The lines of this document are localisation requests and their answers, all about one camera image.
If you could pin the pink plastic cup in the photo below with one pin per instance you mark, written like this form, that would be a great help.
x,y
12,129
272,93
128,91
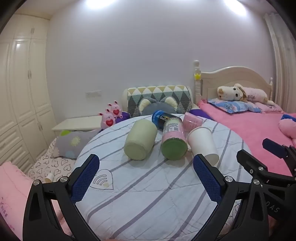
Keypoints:
x,y
191,121

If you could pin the yellow crown sticker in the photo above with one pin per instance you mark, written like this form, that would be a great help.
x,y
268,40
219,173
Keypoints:
x,y
197,76

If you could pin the grey flower pillow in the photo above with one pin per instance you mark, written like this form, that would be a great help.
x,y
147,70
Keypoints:
x,y
71,142

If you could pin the pink bunny plush toy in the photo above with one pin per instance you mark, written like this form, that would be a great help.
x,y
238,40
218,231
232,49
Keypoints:
x,y
108,119
115,110

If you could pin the dog plush toy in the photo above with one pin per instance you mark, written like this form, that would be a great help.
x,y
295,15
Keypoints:
x,y
233,93

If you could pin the grey bear cushion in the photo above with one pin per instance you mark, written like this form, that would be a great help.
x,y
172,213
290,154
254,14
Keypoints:
x,y
153,107

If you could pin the white paper cup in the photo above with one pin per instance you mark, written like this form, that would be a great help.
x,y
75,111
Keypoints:
x,y
202,142

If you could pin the small paper cup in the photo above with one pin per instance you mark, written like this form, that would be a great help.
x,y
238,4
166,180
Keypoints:
x,y
49,178

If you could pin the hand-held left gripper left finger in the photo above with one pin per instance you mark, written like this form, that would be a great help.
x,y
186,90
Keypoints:
x,y
85,179

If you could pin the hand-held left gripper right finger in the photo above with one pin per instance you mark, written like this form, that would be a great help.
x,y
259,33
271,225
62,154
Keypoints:
x,y
207,177

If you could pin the white curtain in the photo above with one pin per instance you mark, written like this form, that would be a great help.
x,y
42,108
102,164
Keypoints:
x,y
281,62

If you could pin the cream bed headboard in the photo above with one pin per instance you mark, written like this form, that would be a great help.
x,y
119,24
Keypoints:
x,y
235,78

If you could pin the striped white sheet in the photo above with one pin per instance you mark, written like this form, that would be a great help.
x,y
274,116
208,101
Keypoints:
x,y
143,197

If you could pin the heart print sheet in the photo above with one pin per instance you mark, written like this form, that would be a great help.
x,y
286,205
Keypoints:
x,y
49,165

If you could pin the white wardrobe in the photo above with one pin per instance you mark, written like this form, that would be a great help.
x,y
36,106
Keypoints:
x,y
23,104

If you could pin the pink quilt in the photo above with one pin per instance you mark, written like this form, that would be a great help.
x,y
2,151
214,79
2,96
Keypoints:
x,y
13,192

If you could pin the blue cartoon pillow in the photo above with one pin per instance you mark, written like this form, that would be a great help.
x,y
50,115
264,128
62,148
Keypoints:
x,y
231,105

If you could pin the triangle pattern pillow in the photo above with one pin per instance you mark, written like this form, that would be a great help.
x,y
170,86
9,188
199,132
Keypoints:
x,y
159,92

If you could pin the purple pillow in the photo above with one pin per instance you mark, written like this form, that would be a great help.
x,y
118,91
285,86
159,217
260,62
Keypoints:
x,y
123,115

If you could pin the pink bed cover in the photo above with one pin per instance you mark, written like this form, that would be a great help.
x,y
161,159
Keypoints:
x,y
245,127

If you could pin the pale green cup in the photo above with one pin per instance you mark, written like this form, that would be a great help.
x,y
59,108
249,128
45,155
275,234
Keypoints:
x,y
140,139

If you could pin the blue and black can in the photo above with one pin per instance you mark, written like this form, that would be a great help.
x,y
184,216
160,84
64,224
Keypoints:
x,y
160,117

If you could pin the pink round plush toy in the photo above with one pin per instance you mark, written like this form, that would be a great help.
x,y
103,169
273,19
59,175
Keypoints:
x,y
288,127

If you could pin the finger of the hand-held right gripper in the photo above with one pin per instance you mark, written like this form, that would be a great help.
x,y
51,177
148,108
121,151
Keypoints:
x,y
274,147
251,162

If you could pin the white bedside table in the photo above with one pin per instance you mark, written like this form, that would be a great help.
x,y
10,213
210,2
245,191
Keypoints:
x,y
78,122

